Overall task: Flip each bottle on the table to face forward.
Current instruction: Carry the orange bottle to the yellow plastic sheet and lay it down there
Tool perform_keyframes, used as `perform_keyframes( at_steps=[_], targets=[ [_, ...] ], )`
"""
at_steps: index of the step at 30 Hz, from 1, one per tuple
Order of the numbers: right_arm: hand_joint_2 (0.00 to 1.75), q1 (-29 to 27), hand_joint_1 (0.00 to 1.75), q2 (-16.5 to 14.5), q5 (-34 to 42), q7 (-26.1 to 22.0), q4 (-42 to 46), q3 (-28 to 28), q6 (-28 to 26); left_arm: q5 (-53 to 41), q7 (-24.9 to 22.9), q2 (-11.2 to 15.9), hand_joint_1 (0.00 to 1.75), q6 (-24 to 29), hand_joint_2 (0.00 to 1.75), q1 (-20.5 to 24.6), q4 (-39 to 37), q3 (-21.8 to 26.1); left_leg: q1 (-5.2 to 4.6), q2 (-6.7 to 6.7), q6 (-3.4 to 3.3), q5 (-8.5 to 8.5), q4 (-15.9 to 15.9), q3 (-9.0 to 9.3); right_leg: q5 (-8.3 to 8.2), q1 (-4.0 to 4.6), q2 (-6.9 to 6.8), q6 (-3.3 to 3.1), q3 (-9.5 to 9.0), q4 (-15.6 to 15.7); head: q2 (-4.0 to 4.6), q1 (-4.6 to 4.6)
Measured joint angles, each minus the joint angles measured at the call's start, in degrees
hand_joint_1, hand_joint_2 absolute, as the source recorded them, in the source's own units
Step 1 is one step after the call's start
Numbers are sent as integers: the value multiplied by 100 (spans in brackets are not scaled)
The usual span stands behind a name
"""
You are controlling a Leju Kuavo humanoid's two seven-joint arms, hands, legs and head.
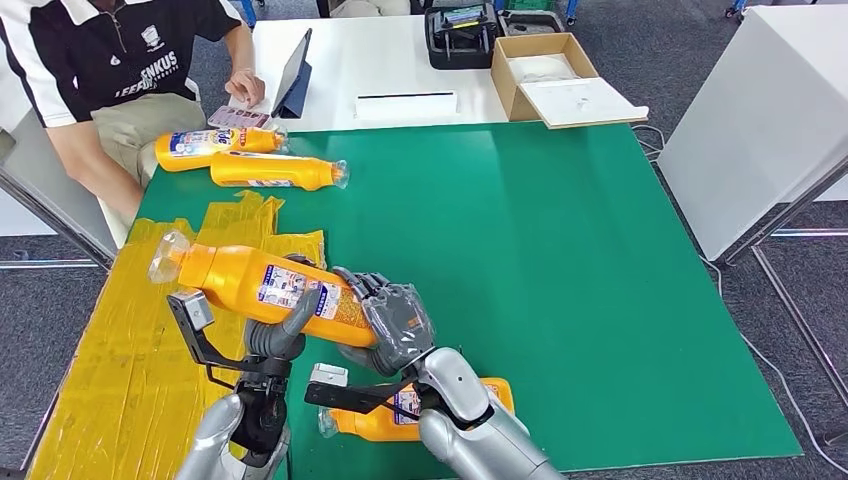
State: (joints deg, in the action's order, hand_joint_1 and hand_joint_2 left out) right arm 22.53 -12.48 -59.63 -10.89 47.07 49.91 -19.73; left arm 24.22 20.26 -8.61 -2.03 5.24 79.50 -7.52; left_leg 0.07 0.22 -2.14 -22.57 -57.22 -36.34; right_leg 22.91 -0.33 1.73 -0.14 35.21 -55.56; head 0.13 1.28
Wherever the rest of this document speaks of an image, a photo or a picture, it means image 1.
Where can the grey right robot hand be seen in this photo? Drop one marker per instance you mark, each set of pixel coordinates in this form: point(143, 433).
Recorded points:
point(397, 324)

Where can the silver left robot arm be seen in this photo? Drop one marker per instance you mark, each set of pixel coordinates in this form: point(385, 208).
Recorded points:
point(218, 437)

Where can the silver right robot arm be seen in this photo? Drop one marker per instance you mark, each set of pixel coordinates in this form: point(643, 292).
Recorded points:
point(477, 430)

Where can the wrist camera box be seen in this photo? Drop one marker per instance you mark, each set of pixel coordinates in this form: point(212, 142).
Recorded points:
point(192, 311)
point(328, 384)

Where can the yellow tape patch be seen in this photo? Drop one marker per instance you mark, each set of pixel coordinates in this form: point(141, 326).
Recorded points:
point(119, 371)

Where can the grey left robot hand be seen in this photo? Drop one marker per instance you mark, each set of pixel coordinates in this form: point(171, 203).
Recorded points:
point(275, 341)

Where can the green plastic crate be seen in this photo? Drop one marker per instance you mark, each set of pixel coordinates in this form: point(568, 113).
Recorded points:
point(530, 4)

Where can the person's right forearm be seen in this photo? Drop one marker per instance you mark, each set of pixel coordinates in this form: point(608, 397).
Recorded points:
point(109, 175)

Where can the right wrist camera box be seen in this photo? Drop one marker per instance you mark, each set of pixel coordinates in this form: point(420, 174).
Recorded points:
point(328, 384)

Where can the person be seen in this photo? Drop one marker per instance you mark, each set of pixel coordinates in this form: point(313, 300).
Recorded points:
point(371, 8)
point(79, 60)

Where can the white desk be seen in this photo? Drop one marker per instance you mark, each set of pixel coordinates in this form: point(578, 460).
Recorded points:
point(371, 56)

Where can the person's left hand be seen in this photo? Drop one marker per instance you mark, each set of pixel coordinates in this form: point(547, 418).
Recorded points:
point(245, 89)

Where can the green table mat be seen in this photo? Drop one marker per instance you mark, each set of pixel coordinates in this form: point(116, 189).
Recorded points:
point(530, 232)

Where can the open cardboard box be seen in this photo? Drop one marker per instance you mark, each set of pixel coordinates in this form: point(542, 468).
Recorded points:
point(503, 81)

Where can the person's left forearm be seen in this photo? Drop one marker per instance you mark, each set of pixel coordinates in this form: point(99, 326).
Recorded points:
point(244, 50)

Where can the white foam pad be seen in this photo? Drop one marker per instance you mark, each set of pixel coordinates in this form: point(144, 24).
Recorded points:
point(542, 68)

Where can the flat white box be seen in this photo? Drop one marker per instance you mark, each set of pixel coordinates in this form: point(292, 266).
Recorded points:
point(405, 107)

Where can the tablet in dark case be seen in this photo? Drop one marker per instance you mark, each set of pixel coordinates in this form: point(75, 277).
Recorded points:
point(295, 74)

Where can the white box lid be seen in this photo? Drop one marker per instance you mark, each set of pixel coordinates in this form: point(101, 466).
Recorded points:
point(575, 101)

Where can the white table with metal frame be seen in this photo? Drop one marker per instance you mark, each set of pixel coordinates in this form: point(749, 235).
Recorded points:
point(752, 119)
point(40, 169)

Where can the black equipment case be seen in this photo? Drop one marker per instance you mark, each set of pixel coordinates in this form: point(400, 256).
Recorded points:
point(460, 58)

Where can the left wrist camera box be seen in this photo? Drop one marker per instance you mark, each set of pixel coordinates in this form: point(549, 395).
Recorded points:
point(192, 311)

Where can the orange detergent bottle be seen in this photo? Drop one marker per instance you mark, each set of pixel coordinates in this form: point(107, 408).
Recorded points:
point(364, 424)
point(225, 278)
point(192, 156)
point(278, 173)

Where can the pink smartphone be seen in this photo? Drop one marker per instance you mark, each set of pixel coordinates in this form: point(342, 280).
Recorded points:
point(238, 118)

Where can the grey foam case lid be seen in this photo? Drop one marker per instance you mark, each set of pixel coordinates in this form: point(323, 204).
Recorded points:
point(532, 23)

